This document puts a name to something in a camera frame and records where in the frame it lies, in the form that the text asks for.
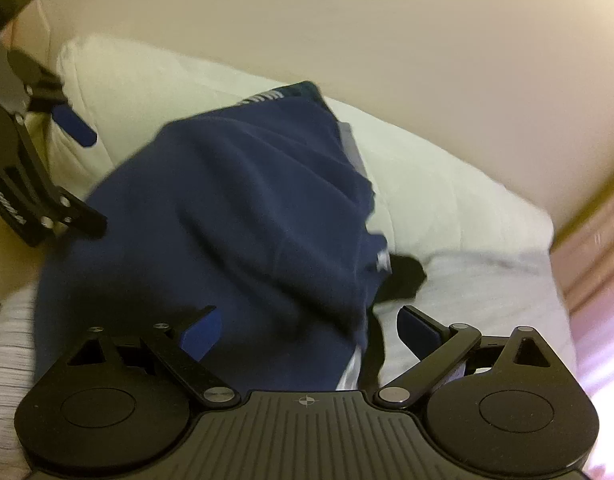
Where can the striped white bed sheet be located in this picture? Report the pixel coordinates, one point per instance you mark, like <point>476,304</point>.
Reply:
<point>493,292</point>

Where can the white pillow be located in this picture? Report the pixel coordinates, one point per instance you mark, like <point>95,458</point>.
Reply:
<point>426,200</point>

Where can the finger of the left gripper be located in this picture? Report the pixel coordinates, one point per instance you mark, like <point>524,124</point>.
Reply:
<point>45,90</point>
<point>48,203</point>

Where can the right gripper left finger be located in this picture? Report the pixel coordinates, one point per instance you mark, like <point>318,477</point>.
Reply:
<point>156,360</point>

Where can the pink window curtain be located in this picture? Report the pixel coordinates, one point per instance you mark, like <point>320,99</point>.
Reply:
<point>583,266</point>

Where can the navy blue garment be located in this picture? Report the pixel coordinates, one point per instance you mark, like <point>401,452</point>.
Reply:
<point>269,230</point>

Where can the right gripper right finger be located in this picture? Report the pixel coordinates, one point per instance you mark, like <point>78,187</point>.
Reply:
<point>440,350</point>

